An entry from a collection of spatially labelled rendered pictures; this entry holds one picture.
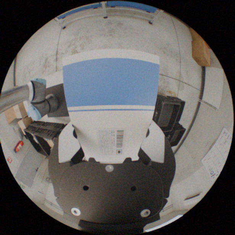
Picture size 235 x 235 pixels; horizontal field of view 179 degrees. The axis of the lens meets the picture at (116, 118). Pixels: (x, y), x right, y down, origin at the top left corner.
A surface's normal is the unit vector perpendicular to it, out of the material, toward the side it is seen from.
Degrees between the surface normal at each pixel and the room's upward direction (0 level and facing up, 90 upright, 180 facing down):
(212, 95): 90
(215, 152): 90
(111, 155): 0
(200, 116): 90
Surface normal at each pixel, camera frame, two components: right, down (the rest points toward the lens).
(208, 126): -1.00, 0.01
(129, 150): 0.04, 0.48
